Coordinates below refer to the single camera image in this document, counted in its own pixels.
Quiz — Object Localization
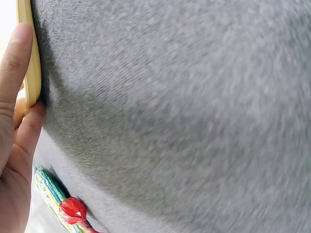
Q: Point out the red shiny ribbon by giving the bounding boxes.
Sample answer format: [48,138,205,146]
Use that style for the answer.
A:
[59,196,107,233]

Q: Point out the pale yellow rimmed object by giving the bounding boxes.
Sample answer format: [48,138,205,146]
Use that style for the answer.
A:
[16,0,42,115]

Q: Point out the person's left hand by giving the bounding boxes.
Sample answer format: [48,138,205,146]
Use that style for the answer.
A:
[0,22,47,233]

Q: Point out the green yellow patterned bundle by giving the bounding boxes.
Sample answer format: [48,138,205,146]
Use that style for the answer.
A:
[34,166,94,233]

